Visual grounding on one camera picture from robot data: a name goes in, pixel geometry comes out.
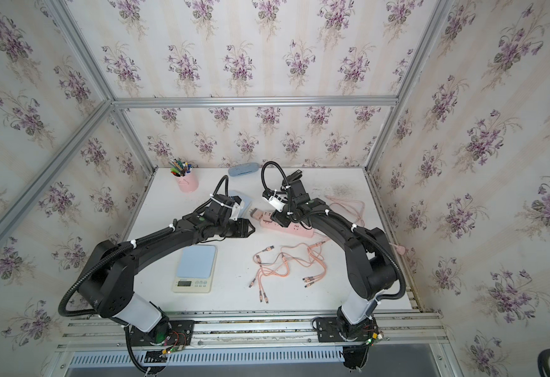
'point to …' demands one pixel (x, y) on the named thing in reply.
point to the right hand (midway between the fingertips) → (281, 210)
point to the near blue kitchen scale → (196, 269)
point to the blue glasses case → (243, 169)
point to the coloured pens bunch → (180, 168)
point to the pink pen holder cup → (189, 182)
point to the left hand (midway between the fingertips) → (251, 229)
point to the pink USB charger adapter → (255, 213)
